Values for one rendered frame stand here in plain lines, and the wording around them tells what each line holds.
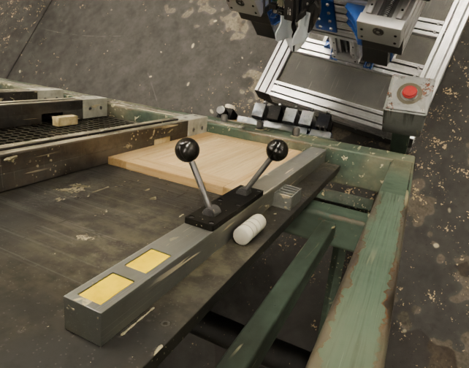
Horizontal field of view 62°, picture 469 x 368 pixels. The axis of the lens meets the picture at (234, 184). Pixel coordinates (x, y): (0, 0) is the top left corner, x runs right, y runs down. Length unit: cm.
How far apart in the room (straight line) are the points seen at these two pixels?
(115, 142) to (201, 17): 200
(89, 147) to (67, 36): 262
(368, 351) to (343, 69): 186
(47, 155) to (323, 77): 158
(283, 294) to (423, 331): 149
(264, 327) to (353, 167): 77
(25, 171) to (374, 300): 66
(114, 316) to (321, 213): 60
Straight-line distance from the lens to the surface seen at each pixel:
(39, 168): 86
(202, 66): 267
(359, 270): 51
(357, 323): 42
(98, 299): 43
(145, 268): 47
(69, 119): 141
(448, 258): 209
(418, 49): 220
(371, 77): 212
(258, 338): 53
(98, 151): 97
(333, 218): 92
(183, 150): 58
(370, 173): 122
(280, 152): 64
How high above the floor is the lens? 205
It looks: 65 degrees down
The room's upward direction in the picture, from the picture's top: 50 degrees counter-clockwise
